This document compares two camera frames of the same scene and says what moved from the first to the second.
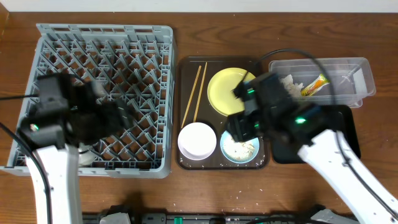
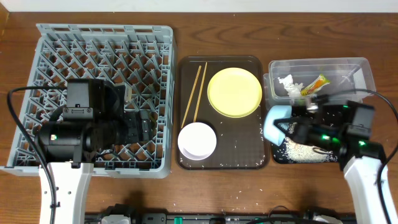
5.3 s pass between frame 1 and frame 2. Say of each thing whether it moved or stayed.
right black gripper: moved
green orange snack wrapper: stayed
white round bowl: stayed
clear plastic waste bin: stayed
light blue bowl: moved
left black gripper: moved
